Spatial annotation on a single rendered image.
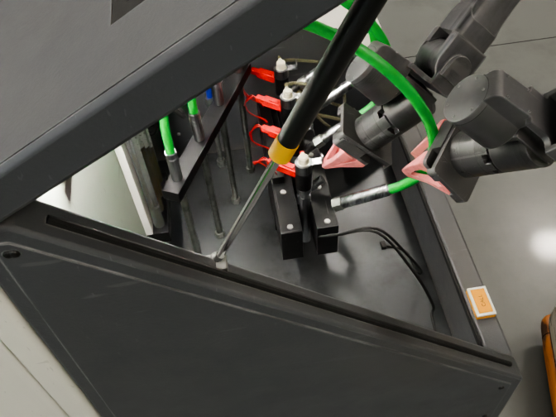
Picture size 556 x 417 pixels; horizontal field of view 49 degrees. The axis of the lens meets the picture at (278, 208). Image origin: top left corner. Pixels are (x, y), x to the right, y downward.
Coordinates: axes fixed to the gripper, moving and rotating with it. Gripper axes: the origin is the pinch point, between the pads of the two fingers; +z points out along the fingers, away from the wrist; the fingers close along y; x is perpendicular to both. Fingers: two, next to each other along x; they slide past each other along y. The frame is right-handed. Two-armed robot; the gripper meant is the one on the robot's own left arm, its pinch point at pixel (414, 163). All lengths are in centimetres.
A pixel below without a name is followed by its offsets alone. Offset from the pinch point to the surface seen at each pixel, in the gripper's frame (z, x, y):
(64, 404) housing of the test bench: 15, -17, 48
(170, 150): 24.3, -22.7, 11.5
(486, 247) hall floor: 89, 102, -57
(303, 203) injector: 26.6, 1.6, 3.2
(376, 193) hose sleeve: 6.1, 0.7, 3.8
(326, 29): -6.8, -22.7, 0.1
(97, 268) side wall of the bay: -7.8, -28.6, 35.3
